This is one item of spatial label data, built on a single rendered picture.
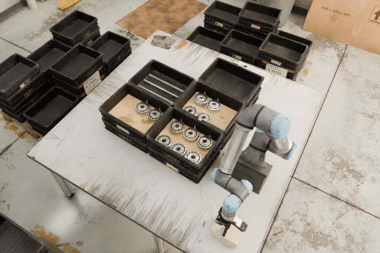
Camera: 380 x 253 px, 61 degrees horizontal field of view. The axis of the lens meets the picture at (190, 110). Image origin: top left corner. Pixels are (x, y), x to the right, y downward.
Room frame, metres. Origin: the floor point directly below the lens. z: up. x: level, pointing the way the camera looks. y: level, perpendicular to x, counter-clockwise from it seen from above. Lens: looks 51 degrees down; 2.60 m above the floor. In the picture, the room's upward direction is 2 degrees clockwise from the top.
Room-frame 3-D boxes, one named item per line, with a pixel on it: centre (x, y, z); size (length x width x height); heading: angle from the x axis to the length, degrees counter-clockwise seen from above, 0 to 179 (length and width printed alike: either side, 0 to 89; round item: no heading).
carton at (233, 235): (0.65, -0.23, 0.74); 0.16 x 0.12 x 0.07; 61
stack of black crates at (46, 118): (1.83, 1.23, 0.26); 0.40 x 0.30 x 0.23; 151
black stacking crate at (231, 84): (1.67, -0.29, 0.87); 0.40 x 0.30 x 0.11; 58
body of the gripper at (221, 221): (0.66, -0.21, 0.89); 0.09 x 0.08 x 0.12; 61
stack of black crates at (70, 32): (2.73, 1.19, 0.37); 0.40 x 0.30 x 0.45; 151
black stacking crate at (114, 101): (1.38, 0.37, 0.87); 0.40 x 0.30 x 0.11; 58
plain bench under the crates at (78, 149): (1.45, 0.01, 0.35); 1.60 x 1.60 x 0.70; 61
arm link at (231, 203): (0.66, -0.22, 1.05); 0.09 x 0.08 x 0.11; 141
